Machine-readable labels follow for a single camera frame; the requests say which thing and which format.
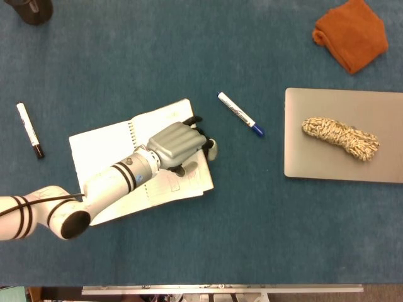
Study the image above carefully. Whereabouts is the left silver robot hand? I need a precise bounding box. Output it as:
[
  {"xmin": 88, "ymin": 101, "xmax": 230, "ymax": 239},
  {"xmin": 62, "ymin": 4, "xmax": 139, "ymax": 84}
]
[{"xmin": 146, "ymin": 115, "xmax": 219, "ymax": 177}]

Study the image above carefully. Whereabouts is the blue felt table cloth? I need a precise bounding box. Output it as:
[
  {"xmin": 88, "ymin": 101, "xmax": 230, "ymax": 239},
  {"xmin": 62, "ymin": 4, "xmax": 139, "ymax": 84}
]
[{"xmin": 0, "ymin": 0, "xmax": 403, "ymax": 288}]

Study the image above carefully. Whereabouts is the black mesh pen holder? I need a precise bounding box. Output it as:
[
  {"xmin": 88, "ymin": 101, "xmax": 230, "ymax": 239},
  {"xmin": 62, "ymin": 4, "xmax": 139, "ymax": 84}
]
[{"xmin": 3, "ymin": 0, "xmax": 54, "ymax": 26}]

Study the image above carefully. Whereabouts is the aluminium table edge rail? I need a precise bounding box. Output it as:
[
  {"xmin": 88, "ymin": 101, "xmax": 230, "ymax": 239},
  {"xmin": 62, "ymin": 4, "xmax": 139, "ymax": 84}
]
[{"xmin": 81, "ymin": 284, "xmax": 365, "ymax": 296}]

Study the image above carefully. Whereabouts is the black-capped white marker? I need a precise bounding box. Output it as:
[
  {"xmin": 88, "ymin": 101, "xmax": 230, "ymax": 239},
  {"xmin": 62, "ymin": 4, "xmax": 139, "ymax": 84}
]
[{"xmin": 16, "ymin": 101, "xmax": 45, "ymax": 160}]

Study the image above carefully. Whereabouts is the blue-capped white marker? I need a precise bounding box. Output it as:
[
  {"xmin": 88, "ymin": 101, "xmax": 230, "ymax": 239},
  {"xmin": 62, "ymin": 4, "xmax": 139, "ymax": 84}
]
[{"xmin": 217, "ymin": 91, "xmax": 266, "ymax": 138}]

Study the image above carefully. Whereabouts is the yellow spiral notebook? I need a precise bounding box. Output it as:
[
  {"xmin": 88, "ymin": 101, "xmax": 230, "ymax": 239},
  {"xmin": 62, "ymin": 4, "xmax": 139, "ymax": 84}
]
[{"xmin": 68, "ymin": 98, "xmax": 215, "ymax": 227}]

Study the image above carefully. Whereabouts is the beige braided rope bundle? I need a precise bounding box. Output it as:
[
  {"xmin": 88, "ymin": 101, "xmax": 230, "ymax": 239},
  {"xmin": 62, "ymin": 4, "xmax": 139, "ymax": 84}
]
[{"xmin": 301, "ymin": 116, "xmax": 381, "ymax": 162}]

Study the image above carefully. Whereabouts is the orange folded towel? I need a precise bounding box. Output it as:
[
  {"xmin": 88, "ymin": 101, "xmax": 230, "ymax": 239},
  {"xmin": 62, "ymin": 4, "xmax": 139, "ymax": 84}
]
[{"xmin": 312, "ymin": 0, "xmax": 389, "ymax": 76}]

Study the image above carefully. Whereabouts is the grey metal tray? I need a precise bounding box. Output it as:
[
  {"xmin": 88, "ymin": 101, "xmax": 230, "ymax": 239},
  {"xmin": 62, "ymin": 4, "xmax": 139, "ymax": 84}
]
[{"xmin": 283, "ymin": 87, "xmax": 403, "ymax": 184}]

